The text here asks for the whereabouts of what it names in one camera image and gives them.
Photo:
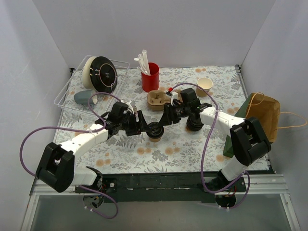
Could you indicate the white wire dish rack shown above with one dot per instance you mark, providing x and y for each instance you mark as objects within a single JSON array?
[{"x": 65, "y": 98}]

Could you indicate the black round plate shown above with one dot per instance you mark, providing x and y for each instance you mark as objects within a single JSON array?
[{"x": 103, "y": 75}]

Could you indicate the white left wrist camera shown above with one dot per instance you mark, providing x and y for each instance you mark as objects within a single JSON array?
[{"x": 132, "y": 107}]

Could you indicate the brown pulp cup carrier stack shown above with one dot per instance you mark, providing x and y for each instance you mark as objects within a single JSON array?
[{"x": 156, "y": 99}]

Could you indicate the white wrapped straw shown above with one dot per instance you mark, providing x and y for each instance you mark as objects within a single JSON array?
[
  {"x": 145, "y": 60},
  {"x": 141, "y": 62}
]

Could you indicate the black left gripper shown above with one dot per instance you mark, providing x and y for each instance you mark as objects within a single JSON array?
[{"x": 138, "y": 121}]

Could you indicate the aluminium frame rail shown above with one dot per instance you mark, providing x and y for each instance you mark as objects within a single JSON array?
[{"x": 266, "y": 207}]

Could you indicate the brown paper coffee cup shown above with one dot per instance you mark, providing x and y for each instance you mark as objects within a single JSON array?
[{"x": 154, "y": 139}]

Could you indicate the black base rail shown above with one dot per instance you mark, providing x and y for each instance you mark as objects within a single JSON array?
[{"x": 155, "y": 187}]

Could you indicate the green paper bag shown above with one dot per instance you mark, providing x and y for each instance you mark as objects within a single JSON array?
[{"x": 266, "y": 109}]

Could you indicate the grey blue cup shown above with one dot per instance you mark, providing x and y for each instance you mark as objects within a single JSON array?
[{"x": 82, "y": 97}]

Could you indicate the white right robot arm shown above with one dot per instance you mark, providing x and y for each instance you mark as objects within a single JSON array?
[{"x": 249, "y": 141}]

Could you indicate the black plastic cup lid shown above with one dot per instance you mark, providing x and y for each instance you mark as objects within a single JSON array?
[{"x": 155, "y": 130}]

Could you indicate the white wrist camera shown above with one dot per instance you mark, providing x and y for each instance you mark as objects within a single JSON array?
[
  {"x": 132, "y": 107},
  {"x": 174, "y": 96}
]

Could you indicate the cream round plate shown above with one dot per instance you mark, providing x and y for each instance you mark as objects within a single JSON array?
[{"x": 86, "y": 80}]

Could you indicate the floral tablecloth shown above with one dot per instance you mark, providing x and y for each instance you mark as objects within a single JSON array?
[{"x": 179, "y": 149}]

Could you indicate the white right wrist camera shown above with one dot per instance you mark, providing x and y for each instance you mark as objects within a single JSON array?
[{"x": 174, "y": 96}]

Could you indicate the red ribbed straw holder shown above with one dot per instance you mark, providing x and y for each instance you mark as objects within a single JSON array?
[{"x": 151, "y": 82}]

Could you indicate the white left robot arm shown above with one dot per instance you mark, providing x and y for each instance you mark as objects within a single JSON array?
[{"x": 57, "y": 165}]

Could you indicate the stack of brown paper cups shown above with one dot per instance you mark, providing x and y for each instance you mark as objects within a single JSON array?
[{"x": 204, "y": 86}]

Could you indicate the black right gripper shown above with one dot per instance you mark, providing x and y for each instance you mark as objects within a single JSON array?
[{"x": 170, "y": 113}]

